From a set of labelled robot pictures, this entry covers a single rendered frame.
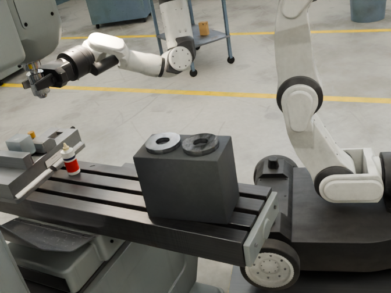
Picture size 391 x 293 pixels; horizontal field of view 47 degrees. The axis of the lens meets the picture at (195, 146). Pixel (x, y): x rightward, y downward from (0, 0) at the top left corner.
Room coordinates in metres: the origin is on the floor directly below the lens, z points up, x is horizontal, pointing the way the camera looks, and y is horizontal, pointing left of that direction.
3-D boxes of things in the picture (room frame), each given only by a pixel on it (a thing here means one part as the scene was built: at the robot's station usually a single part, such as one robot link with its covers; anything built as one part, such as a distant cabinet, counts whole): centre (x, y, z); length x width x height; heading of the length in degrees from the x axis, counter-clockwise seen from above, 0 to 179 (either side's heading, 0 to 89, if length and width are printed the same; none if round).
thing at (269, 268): (1.11, -0.17, 0.50); 0.20 x 0.05 x 0.20; 73
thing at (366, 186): (1.29, -0.51, 0.68); 0.21 x 0.20 x 0.13; 73
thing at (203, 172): (0.97, 0.03, 1.00); 0.22 x 0.12 x 0.20; 65
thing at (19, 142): (1.30, 0.55, 1.01); 0.06 x 0.05 x 0.06; 61
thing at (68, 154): (1.27, 0.40, 0.96); 0.04 x 0.04 x 0.11
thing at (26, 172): (1.33, 0.53, 0.96); 0.35 x 0.15 x 0.11; 151
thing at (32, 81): (1.21, 0.39, 1.23); 0.05 x 0.05 x 0.05
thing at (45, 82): (1.19, 0.37, 1.24); 0.06 x 0.02 x 0.03; 142
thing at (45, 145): (1.35, 0.52, 0.99); 0.12 x 0.06 x 0.04; 61
